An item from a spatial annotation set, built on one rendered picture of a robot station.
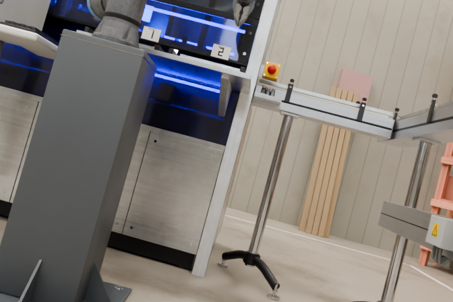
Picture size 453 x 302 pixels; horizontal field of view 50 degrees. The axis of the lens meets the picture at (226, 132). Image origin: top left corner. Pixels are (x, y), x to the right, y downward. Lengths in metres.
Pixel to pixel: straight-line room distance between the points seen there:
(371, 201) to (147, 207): 4.06
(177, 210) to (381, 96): 4.17
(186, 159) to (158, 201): 0.23
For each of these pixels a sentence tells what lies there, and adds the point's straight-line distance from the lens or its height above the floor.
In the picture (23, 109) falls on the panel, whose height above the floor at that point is 0.52.
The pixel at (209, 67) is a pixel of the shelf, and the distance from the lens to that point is 1.86.
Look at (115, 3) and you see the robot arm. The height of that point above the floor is 0.92.
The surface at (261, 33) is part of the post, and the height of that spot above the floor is 1.15.
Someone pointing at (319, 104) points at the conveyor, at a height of 0.91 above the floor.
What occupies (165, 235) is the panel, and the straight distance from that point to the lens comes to 2.27.
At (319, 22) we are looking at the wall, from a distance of 6.04.
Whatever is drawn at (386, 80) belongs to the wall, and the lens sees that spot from 6.10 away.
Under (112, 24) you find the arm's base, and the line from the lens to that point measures 1.54.
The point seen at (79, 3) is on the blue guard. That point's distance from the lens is 2.47.
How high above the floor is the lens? 0.55
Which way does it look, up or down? 3 degrees up
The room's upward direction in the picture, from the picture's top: 15 degrees clockwise
